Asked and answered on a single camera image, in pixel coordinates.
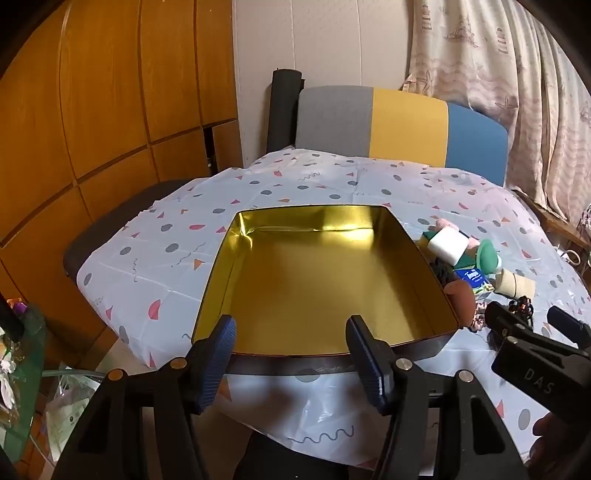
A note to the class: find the white sponge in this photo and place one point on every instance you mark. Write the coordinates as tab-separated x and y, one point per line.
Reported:
448	247

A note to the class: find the blue tissue packet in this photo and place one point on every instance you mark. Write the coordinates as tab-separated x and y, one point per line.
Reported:
473	279

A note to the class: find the grey yellow blue headboard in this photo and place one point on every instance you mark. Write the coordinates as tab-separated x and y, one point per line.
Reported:
406	124

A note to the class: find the wooden side shelf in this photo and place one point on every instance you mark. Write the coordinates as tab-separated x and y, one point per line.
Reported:
549	217

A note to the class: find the patterned white tablecloth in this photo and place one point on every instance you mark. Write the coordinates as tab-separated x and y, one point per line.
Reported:
184	240

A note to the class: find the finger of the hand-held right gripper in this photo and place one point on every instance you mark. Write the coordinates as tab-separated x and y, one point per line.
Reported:
503	321
570	325

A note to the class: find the colourful beaded scrunchie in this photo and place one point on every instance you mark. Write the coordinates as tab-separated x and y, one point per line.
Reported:
521	304

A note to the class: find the person's right hand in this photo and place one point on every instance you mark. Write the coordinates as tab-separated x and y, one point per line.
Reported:
551	436

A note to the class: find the clear plastic bag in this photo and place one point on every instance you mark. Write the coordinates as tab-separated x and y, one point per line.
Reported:
64	415

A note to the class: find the black rolled mat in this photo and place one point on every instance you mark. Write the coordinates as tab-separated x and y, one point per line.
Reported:
281	110

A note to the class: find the mint green round object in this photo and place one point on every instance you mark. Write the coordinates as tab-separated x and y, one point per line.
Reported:
488	258

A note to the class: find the patterned beige curtain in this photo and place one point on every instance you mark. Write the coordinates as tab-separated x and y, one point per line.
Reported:
508	69

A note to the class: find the glass side table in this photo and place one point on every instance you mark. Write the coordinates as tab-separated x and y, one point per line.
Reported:
23	378

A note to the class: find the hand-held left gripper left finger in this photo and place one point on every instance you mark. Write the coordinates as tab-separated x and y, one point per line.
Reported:
219	364

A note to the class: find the gold tin box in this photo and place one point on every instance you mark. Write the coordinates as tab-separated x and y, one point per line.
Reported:
323	286

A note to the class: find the wooden wardrobe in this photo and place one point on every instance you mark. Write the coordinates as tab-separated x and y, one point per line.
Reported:
92	92

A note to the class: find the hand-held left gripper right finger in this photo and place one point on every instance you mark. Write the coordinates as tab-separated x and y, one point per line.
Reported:
367	364

